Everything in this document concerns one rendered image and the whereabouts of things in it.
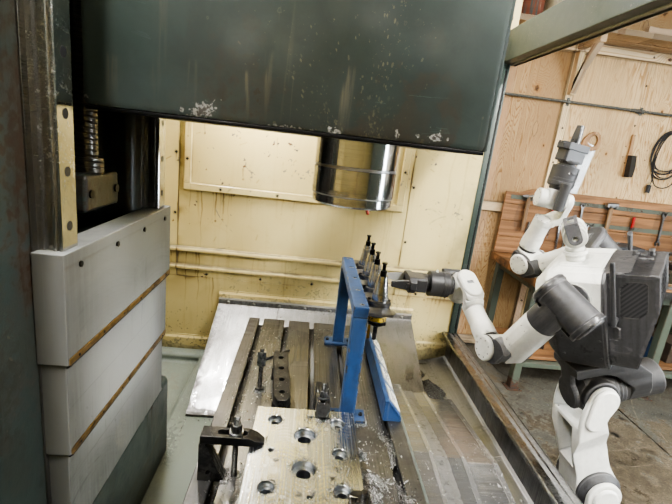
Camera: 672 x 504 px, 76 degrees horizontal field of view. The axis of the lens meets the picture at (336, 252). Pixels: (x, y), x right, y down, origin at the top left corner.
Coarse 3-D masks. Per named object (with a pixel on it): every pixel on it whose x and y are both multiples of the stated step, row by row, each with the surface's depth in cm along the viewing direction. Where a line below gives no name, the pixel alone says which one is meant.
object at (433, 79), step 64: (128, 0) 63; (192, 0) 64; (256, 0) 64; (320, 0) 64; (384, 0) 65; (448, 0) 65; (512, 0) 66; (128, 64) 65; (192, 64) 66; (256, 64) 66; (320, 64) 67; (384, 64) 67; (448, 64) 68; (256, 128) 69; (320, 128) 69; (384, 128) 70; (448, 128) 70
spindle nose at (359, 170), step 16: (320, 144) 79; (336, 144) 76; (352, 144) 75; (368, 144) 75; (384, 144) 76; (320, 160) 79; (336, 160) 76; (352, 160) 75; (368, 160) 75; (384, 160) 77; (320, 176) 79; (336, 176) 77; (352, 176) 76; (368, 176) 76; (384, 176) 78; (320, 192) 79; (336, 192) 77; (352, 192) 77; (368, 192) 77; (384, 192) 79; (352, 208) 78; (368, 208) 78; (384, 208) 80
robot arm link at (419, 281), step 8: (408, 272) 149; (416, 272) 151; (432, 272) 146; (440, 272) 147; (416, 280) 143; (424, 280) 144; (432, 280) 144; (440, 280) 145; (408, 288) 144; (416, 288) 143; (424, 288) 144; (432, 288) 145; (440, 288) 145
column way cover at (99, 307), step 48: (96, 240) 70; (144, 240) 92; (48, 288) 62; (96, 288) 72; (144, 288) 94; (48, 336) 64; (96, 336) 73; (144, 336) 99; (48, 384) 67; (96, 384) 77; (144, 384) 104; (48, 432) 69; (96, 432) 80; (96, 480) 82
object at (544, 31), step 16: (576, 0) 126; (592, 0) 119; (608, 0) 112; (624, 0) 106; (640, 0) 100; (656, 0) 96; (544, 16) 144; (560, 16) 134; (576, 16) 126; (592, 16) 118; (608, 16) 111; (624, 16) 108; (512, 32) 167; (528, 32) 154; (544, 32) 143; (560, 32) 133; (576, 32) 125; (592, 32) 123; (512, 48) 166; (528, 48) 153; (544, 48) 146
